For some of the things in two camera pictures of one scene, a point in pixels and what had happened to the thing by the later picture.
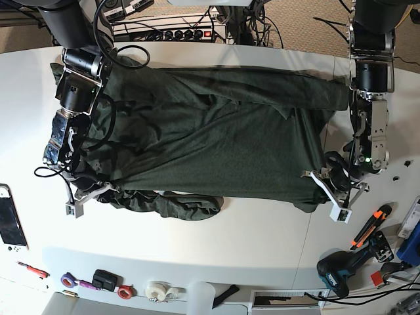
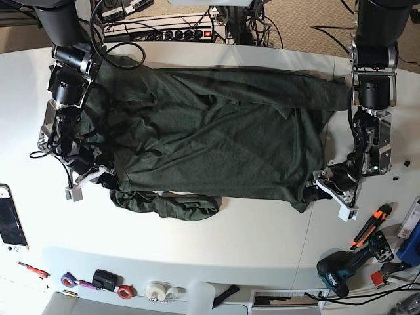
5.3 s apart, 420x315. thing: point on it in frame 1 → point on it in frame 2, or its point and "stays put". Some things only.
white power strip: (202, 27) stays put
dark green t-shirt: (175, 144) stays put
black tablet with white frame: (11, 233) stays put
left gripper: (88, 187) → (84, 165)
